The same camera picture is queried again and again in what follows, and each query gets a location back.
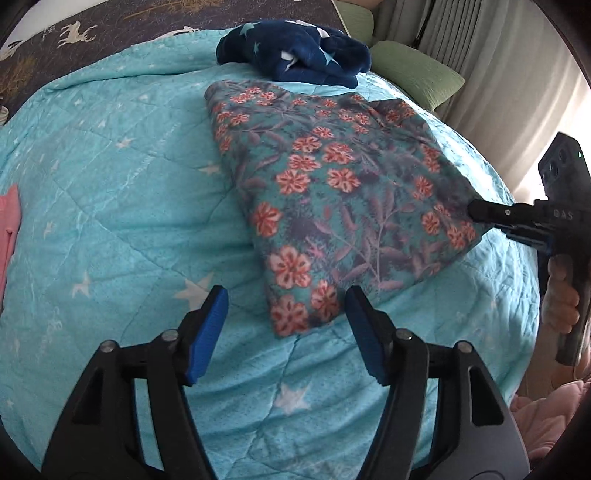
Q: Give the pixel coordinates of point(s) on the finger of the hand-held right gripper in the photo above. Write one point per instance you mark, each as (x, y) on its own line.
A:
(531, 235)
(494, 211)

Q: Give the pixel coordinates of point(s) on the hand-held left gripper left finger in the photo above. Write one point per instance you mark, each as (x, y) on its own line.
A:
(207, 337)

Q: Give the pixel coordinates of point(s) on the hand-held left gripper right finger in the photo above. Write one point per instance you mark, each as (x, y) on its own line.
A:
(367, 337)

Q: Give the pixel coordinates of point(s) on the teal floral print garment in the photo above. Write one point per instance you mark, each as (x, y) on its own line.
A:
(341, 184)

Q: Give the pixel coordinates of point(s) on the person's right forearm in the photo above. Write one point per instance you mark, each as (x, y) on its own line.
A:
(542, 355)

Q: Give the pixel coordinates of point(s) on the person's right hand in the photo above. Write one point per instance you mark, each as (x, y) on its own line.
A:
(561, 304)

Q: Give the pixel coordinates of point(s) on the teal star print quilt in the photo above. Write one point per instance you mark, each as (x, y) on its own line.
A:
(115, 207)

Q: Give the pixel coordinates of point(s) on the large green pillow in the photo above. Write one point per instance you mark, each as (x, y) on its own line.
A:
(415, 69)

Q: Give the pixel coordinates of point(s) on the person's pink clothing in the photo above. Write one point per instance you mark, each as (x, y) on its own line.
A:
(549, 424)

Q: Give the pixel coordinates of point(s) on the pink folded garment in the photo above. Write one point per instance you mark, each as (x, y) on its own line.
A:
(7, 230)

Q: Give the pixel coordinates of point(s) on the small green pillow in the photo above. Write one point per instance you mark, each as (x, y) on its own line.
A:
(355, 21)

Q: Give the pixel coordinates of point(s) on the navy star print fleece garment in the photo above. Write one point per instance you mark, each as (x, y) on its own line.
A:
(300, 50)

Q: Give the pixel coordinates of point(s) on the dark deer print bedsheet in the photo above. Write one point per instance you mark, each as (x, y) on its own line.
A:
(138, 18)

